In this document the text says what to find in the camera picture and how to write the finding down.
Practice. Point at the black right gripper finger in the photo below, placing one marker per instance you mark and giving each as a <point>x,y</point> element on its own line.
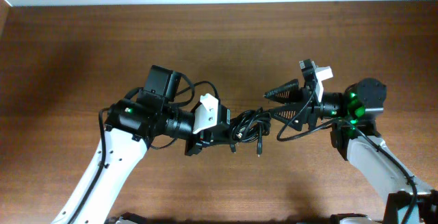
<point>287,93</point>
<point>285,112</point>

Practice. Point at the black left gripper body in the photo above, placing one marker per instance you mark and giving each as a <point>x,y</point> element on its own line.
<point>202,138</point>

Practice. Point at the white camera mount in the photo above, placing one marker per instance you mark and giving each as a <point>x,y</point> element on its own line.
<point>322,74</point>
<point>206,114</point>

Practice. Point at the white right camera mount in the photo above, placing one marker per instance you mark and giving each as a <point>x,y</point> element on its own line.
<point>322,74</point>

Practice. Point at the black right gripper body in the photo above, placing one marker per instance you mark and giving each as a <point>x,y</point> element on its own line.
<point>307,104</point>

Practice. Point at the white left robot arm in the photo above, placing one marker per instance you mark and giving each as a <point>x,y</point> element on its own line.
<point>127,130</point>

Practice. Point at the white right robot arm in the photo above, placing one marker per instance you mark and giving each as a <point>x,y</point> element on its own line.
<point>351,118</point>

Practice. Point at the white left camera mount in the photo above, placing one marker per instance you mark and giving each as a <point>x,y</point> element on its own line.
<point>206,114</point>

